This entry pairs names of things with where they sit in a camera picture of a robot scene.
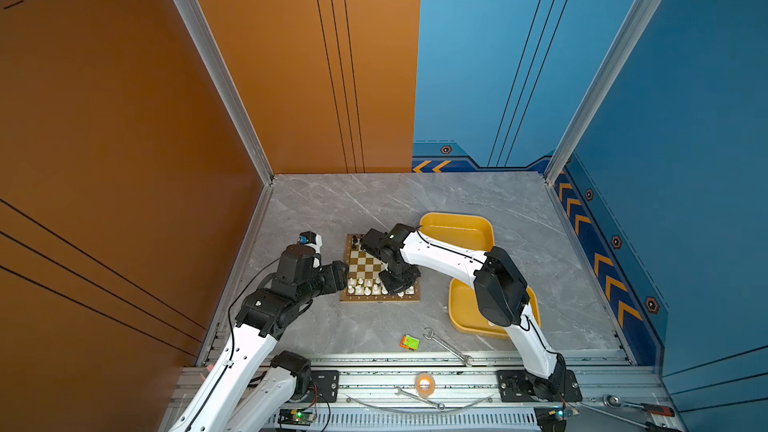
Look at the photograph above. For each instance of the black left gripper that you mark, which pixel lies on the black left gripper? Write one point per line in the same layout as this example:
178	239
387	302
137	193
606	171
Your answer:
334	277

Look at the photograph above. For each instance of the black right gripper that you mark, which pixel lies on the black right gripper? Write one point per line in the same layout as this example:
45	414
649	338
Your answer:
392	289

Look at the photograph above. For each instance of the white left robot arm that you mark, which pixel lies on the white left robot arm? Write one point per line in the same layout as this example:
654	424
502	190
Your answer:
221	403

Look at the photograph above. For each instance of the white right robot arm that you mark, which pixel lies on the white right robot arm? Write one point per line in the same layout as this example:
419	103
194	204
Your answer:
500	289

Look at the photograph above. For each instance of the wooden chess board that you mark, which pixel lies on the wooden chess board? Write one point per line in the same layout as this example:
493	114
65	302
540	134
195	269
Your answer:
364	283

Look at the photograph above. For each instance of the green circuit board left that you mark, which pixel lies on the green circuit board left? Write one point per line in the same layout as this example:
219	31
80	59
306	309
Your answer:
296	418

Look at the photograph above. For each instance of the green circuit board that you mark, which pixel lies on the green circuit board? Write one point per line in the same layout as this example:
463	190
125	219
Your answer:
554	419
296	418

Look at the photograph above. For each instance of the green circuit board right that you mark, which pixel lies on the green circuit board right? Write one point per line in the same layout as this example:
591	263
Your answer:
554	419

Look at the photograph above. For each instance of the green orange small cube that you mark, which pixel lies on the green orange small cube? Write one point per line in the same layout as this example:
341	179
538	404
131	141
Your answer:
410	343

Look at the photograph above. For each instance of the yellow tray near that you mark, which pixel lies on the yellow tray near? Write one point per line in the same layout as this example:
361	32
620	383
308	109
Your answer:
465	315

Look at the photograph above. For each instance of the yellow tray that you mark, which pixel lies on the yellow tray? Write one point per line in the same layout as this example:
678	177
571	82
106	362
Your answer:
465	315
466	231

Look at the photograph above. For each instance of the yellow tray far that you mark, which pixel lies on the yellow tray far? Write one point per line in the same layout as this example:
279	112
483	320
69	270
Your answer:
466	231

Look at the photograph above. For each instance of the silver wrench on table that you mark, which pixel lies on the silver wrench on table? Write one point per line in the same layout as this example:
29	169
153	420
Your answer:
430	335

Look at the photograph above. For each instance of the tape roll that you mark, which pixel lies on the tape roll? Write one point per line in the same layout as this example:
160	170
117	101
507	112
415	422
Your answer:
425	385

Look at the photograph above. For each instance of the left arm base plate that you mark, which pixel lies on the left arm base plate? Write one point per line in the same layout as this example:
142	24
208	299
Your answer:
325	383

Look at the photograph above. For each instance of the silver wrench on rail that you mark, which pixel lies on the silver wrench on rail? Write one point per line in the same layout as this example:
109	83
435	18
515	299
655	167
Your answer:
436	405

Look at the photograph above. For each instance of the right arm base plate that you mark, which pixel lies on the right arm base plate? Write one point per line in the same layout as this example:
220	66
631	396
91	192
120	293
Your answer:
514	386

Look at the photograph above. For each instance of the red handled ratchet tool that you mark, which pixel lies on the red handled ratchet tool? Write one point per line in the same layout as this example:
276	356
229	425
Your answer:
654	409

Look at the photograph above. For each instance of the aluminium corner post left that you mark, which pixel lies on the aluminium corner post left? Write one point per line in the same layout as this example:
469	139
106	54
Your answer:
206	45

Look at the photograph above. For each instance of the aluminium corner post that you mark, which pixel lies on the aluminium corner post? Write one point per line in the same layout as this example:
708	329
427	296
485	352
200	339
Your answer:
631	30
206	45

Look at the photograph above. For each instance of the aluminium corner post right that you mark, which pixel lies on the aluminium corner post right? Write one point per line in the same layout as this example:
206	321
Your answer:
631	30

